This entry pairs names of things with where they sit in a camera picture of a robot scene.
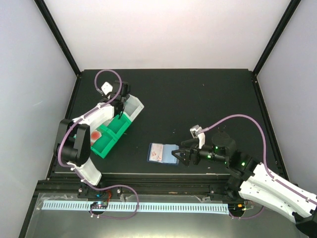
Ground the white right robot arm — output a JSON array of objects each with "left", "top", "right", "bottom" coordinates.
[{"left": 171, "top": 132, "right": 317, "bottom": 238}]

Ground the black frame post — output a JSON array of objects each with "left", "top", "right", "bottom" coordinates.
[
  {"left": 34, "top": 0, "right": 81, "bottom": 76},
  {"left": 253, "top": 0, "right": 301, "bottom": 76}
]

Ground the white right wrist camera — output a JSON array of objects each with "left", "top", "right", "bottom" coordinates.
[{"left": 190, "top": 125, "right": 206, "bottom": 149}]

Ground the green end storage bin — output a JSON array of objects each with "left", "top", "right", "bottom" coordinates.
[{"left": 91, "top": 132, "right": 117, "bottom": 159}]

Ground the black frame post right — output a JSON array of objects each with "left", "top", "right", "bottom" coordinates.
[{"left": 253, "top": 0, "right": 301, "bottom": 76}]

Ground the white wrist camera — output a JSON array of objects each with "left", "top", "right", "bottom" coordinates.
[
  {"left": 190, "top": 125, "right": 206, "bottom": 149},
  {"left": 101, "top": 82, "right": 113, "bottom": 95}
]

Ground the white slotted cable duct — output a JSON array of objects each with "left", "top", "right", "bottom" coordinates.
[{"left": 42, "top": 200, "right": 229, "bottom": 215}]

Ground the green middle storage bin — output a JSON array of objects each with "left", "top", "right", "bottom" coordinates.
[{"left": 98, "top": 114, "right": 132, "bottom": 139}]

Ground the white storage bin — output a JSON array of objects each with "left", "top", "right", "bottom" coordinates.
[{"left": 123, "top": 95, "right": 144, "bottom": 122}]

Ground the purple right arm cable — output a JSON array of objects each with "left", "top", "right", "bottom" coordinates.
[{"left": 198, "top": 114, "right": 317, "bottom": 220}]

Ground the navy blue card holder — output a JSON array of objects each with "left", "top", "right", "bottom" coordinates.
[{"left": 147, "top": 143, "right": 179, "bottom": 165}]

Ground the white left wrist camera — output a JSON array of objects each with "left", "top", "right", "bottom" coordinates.
[{"left": 101, "top": 82, "right": 113, "bottom": 95}]

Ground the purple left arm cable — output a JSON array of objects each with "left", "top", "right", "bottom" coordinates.
[{"left": 57, "top": 69, "right": 139, "bottom": 220}]

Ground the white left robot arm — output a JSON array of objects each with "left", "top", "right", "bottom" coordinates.
[{"left": 53, "top": 80, "right": 130, "bottom": 198}]

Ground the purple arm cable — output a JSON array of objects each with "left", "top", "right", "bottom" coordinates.
[
  {"left": 57, "top": 69, "right": 139, "bottom": 220},
  {"left": 198, "top": 114, "right": 317, "bottom": 220}
]

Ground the white pink VIP card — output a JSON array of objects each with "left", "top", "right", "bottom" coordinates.
[{"left": 149, "top": 143, "right": 163, "bottom": 163}]

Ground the white red card in bin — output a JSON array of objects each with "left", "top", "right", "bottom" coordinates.
[{"left": 91, "top": 130, "right": 102, "bottom": 146}]

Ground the black frame post left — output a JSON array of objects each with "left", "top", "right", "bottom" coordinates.
[{"left": 34, "top": 0, "right": 81, "bottom": 76}]

